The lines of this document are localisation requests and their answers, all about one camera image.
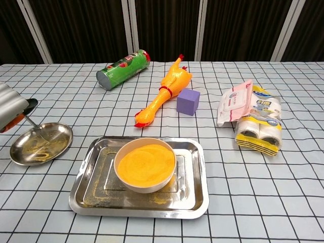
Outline yellow-orange powder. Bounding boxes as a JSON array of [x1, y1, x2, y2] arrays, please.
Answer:
[[117, 144, 176, 188]]

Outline yellow white bag rolls pack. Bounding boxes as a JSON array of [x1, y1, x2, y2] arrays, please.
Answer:
[[234, 85, 283, 157]]

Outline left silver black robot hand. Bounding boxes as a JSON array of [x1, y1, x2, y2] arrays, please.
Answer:
[[0, 82, 38, 134]]

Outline blue checked tablecloth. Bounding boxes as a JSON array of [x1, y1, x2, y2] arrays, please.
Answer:
[[0, 60, 324, 243]]

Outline white bowl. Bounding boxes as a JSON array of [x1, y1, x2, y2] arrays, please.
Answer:
[[113, 137, 177, 194]]

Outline dark folding screen white frames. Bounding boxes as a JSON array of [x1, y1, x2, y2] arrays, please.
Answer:
[[0, 0, 324, 65]]

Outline rectangular metal tray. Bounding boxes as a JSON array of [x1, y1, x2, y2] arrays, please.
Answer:
[[69, 136, 210, 219]]

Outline small metal spoon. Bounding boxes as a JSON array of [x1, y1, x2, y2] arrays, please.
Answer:
[[24, 116, 51, 146]]

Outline pink wet wipes pack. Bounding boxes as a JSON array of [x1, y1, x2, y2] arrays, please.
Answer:
[[217, 79, 254, 128]]

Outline green chips can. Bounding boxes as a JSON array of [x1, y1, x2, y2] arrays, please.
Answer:
[[96, 49, 151, 91]]

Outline yellow rubber chicken toy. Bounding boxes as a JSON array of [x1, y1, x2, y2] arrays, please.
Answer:
[[134, 54, 192, 128]]

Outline purple foam cube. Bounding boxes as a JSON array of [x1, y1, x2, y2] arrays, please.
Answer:
[[176, 88, 201, 116]]

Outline round metal plate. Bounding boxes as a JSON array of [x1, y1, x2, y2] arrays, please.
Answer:
[[9, 122, 74, 167]]

